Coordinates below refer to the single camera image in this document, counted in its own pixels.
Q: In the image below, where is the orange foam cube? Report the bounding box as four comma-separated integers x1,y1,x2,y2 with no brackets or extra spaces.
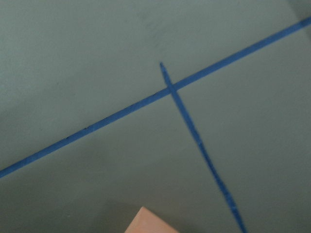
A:
125,207,178,233

